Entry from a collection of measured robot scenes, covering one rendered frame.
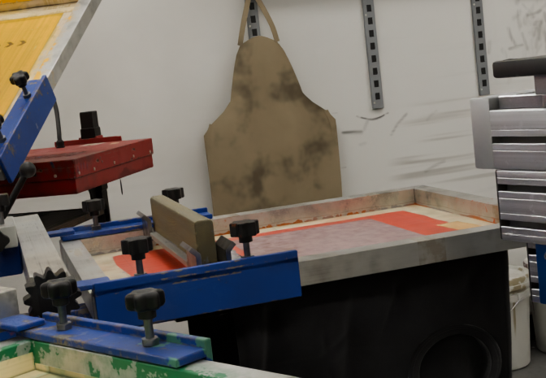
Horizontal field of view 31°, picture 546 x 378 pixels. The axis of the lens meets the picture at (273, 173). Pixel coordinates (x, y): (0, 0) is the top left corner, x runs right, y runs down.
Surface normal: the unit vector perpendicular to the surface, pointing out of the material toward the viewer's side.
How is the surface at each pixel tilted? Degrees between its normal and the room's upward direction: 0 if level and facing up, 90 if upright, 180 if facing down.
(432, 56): 90
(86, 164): 90
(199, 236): 90
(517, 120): 90
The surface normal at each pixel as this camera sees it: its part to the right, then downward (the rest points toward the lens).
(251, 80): 0.60, 0.00
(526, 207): -0.83, 0.15
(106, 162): 0.97, -0.08
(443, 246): 0.29, 0.07
